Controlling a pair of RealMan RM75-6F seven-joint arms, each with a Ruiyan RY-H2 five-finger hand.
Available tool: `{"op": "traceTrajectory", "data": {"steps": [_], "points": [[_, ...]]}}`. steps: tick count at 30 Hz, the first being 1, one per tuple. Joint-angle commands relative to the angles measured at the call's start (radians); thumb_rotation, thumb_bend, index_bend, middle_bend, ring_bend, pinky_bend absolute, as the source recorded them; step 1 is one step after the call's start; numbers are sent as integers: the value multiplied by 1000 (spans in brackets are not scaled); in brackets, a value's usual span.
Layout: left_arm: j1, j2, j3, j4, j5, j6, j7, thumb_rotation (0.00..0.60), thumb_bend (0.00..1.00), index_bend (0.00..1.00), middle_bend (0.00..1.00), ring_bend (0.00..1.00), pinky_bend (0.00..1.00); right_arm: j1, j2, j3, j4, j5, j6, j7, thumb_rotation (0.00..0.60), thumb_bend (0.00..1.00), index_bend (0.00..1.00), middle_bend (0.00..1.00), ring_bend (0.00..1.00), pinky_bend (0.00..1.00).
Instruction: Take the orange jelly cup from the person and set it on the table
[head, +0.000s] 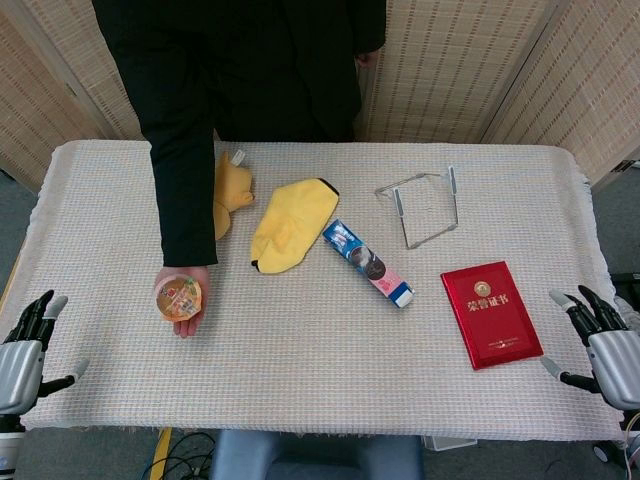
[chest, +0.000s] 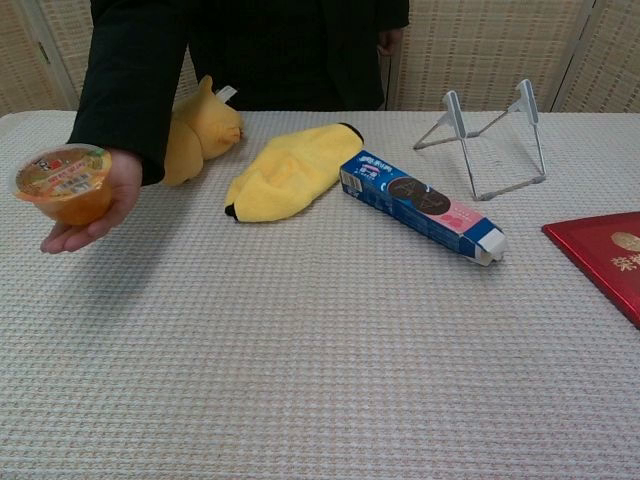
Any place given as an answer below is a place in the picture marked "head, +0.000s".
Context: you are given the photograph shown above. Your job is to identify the black sleeved person arm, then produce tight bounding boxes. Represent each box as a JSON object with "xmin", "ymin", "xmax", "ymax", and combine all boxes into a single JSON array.
[{"xmin": 139, "ymin": 99, "xmax": 220, "ymax": 268}]

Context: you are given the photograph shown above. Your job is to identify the yellow plush toy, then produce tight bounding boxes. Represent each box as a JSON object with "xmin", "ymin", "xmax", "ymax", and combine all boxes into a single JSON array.
[{"xmin": 213, "ymin": 149, "xmax": 256, "ymax": 241}]

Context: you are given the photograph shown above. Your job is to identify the robot left five-finger hand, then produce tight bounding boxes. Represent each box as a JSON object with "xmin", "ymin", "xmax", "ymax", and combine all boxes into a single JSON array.
[{"xmin": 0, "ymin": 289, "xmax": 91, "ymax": 416}]

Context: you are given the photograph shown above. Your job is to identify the orange jelly cup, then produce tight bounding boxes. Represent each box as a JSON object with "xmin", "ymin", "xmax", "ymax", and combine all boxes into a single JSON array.
[{"xmin": 154, "ymin": 273, "xmax": 204, "ymax": 321}]

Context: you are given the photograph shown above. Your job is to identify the person's left hand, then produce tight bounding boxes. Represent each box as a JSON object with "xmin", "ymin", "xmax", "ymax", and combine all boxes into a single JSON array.
[{"xmin": 353, "ymin": 49, "xmax": 384, "ymax": 69}]

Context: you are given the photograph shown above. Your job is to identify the woven bamboo screen panel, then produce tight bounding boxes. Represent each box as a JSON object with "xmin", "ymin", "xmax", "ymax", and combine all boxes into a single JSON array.
[
  {"xmin": 354, "ymin": 0, "xmax": 551, "ymax": 144},
  {"xmin": 479, "ymin": 0, "xmax": 640, "ymax": 186},
  {"xmin": 34, "ymin": 0, "xmax": 146, "ymax": 141},
  {"xmin": 0, "ymin": 0, "xmax": 96, "ymax": 196}
]

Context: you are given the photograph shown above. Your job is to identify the black floor cables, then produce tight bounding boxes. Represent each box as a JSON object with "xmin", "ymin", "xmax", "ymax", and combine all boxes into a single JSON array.
[{"xmin": 164, "ymin": 432, "xmax": 217, "ymax": 480}]

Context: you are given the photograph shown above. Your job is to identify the blue cookie box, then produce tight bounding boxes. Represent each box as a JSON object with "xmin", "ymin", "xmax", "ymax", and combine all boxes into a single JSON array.
[{"xmin": 322, "ymin": 218, "xmax": 417, "ymax": 311}]

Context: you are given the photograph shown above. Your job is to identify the person's right hand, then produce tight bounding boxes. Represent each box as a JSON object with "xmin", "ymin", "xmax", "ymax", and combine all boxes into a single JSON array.
[{"xmin": 152, "ymin": 264, "xmax": 211, "ymax": 340}]

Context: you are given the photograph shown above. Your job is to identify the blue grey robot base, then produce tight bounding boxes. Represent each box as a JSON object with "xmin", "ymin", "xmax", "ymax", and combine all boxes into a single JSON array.
[{"xmin": 209, "ymin": 429, "xmax": 426, "ymax": 480}]

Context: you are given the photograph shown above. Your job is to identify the robot right five-finger hand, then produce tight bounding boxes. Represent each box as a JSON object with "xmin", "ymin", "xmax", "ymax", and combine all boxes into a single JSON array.
[{"xmin": 539, "ymin": 284, "xmax": 640, "ymax": 414}]

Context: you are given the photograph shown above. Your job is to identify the yellow cloth mitt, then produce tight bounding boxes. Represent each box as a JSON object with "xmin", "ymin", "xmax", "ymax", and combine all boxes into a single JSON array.
[{"xmin": 248, "ymin": 176, "xmax": 341, "ymax": 276}]

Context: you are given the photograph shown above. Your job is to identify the silver wire display stand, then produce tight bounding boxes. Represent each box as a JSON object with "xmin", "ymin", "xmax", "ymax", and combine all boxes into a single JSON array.
[{"xmin": 374, "ymin": 165, "xmax": 461, "ymax": 250}]

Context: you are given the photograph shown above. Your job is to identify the person torso in black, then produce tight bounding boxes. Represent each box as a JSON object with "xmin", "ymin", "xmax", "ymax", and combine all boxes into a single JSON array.
[{"xmin": 92, "ymin": 0, "xmax": 389, "ymax": 144}]

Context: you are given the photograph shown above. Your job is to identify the white woven tablecloth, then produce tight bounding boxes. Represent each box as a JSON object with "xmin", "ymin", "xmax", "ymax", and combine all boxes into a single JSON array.
[{"xmin": 9, "ymin": 139, "xmax": 624, "ymax": 444}]

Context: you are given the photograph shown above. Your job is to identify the red certificate book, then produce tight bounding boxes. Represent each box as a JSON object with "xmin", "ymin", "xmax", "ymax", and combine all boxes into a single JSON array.
[{"xmin": 439, "ymin": 259, "xmax": 545, "ymax": 371}]

